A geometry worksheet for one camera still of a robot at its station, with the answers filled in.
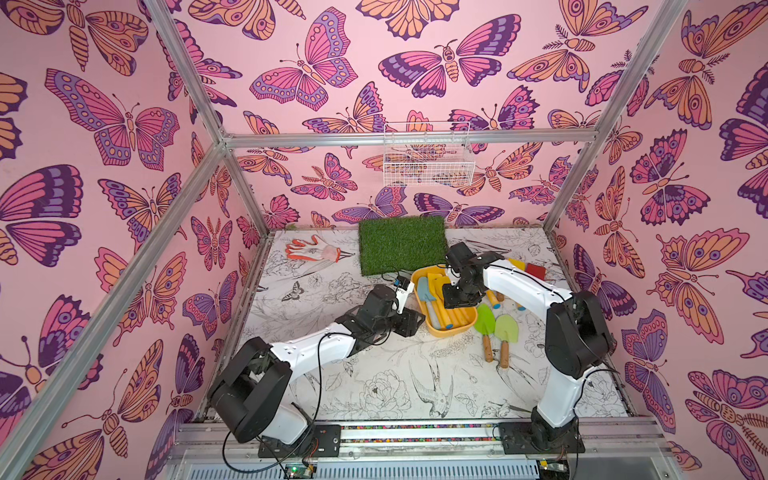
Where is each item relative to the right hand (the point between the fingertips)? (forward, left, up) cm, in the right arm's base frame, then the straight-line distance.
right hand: (445, 305), depth 91 cm
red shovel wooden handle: (+19, -36, -7) cm, 41 cm away
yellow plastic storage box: (-2, -3, -6) cm, 7 cm away
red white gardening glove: (+26, +46, -5) cm, 53 cm away
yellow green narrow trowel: (-5, -19, -7) cm, 21 cm away
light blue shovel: (+7, +6, -6) cm, 11 cm away
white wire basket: (+40, +4, +27) cm, 48 cm away
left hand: (-5, +8, +4) cm, 10 cm away
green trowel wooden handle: (-2, -13, -7) cm, 15 cm away
